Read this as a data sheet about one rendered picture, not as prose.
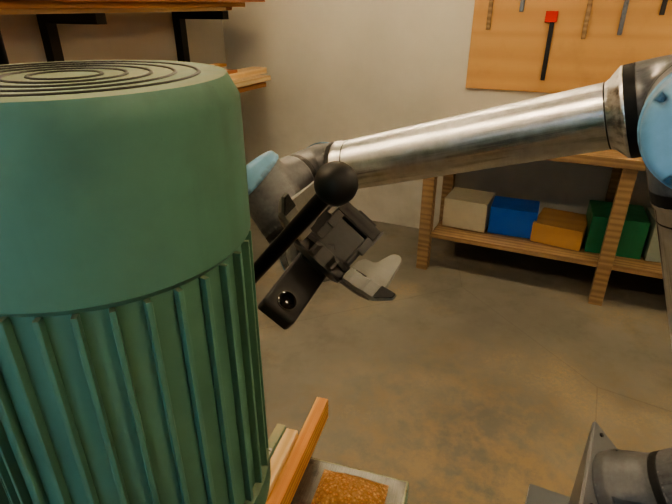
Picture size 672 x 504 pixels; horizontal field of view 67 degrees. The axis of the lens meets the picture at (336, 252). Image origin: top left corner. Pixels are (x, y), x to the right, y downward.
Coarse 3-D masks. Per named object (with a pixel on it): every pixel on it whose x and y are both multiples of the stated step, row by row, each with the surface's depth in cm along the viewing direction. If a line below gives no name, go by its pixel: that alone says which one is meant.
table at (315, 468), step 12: (312, 468) 77; (324, 468) 77; (336, 468) 77; (348, 468) 77; (312, 480) 75; (372, 480) 75; (384, 480) 75; (396, 480) 75; (300, 492) 73; (312, 492) 73; (396, 492) 73
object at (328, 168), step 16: (320, 176) 38; (336, 176) 38; (352, 176) 38; (320, 192) 38; (336, 192) 38; (352, 192) 38; (304, 208) 41; (320, 208) 40; (288, 224) 42; (304, 224) 41; (288, 240) 42; (272, 256) 43; (256, 272) 44
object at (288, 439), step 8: (288, 432) 77; (296, 432) 77; (280, 440) 76; (288, 440) 76; (280, 448) 74; (288, 448) 74; (272, 456) 73; (280, 456) 73; (272, 464) 72; (280, 464) 72; (272, 472) 71; (272, 480) 69; (272, 488) 69
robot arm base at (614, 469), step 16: (608, 464) 88; (624, 464) 87; (640, 464) 85; (608, 480) 86; (624, 480) 84; (640, 480) 83; (656, 480) 81; (608, 496) 84; (624, 496) 83; (640, 496) 82; (656, 496) 80
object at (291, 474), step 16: (320, 400) 85; (320, 416) 82; (304, 432) 78; (320, 432) 83; (304, 448) 76; (288, 464) 73; (304, 464) 76; (288, 480) 71; (272, 496) 68; (288, 496) 70
